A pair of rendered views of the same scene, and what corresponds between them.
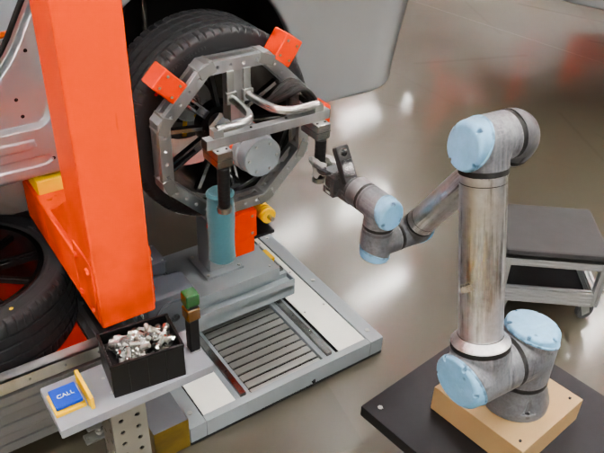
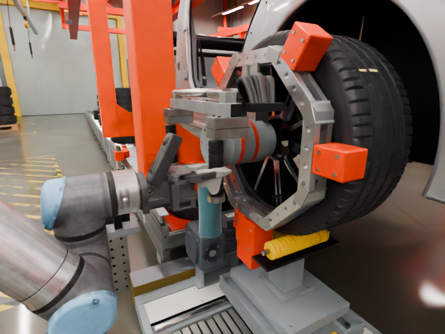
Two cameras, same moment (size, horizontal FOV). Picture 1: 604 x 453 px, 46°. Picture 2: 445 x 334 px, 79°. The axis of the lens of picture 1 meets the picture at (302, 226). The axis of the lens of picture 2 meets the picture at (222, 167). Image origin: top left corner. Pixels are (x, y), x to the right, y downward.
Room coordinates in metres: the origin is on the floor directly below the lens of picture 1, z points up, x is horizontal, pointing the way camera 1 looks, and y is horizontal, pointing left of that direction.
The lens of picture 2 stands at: (2.03, -0.65, 1.01)
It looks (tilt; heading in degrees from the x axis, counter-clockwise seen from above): 16 degrees down; 98
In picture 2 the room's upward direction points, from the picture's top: straight up
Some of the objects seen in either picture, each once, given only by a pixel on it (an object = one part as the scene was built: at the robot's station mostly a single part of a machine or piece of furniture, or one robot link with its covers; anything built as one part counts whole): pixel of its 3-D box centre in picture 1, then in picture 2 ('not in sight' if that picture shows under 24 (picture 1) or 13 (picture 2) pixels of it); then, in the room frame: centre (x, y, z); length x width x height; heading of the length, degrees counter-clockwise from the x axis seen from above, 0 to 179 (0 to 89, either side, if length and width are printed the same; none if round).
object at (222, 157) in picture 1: (217, 153); (178, 114); (1.76, 0.25, 0.93); 0.09 x 0.05 x 0.05; 36
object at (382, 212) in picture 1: (378, 208); (79, 200); (1.70, -0.22, 0.81); 0.12 x 0.09 x 0.10; 36
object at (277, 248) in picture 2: (251, 200); (297, 241); (2.18, 0.19, 0.51); 0.29 x 0.06 x 0.06; 36
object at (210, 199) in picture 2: (319, 159); (216, 169); (1.93, -0.05, 0.83); 0.04 x 0.04 x 0.16
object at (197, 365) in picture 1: (128, 380); (112, 213); (1.35, 0.46, 0.44); 0.43 x 0.17 x 0.03; 126
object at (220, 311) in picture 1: (217, 282); (283, 302); (2.16, 0.33, 0.13); 0.50 x 0.36 x 0.10; 126
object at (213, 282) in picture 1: (215, 243); (286, 264); (2.16, 0.33, 0.32); 0.40 x 0.30 x 0.28; 126
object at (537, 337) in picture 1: (525, 348); not in sight; (1.39, -0.61, 0.57); 0.17 x 0.15 x 0.18; 124
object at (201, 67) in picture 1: (234, 135); (256, 140); (2.02, 0.23, 0.85); 0.54 x 0.07 x 0.54; 126
